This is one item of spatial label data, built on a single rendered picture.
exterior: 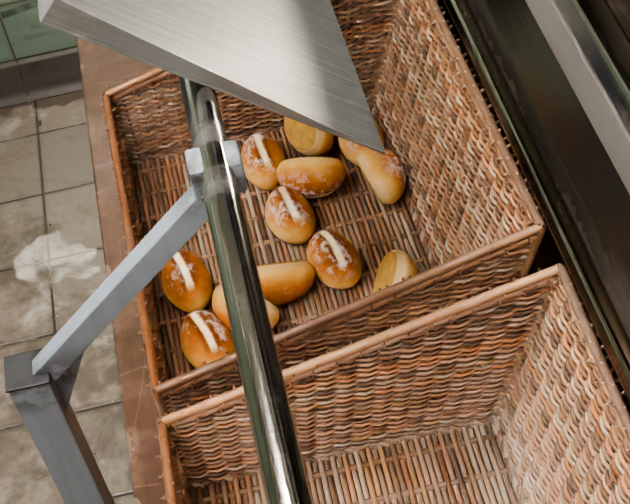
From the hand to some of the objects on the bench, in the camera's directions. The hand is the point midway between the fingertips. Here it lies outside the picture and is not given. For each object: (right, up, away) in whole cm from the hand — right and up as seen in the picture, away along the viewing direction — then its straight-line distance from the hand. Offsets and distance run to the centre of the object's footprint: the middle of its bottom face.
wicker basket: (+108, -67, +109) cm, 168 cm away
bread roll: (+106, -62, +112) cm, 166 cm away
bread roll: (+92, -71, +106) cm, 157 cm away
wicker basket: (+121, -109, +70) cm, 177 cm away
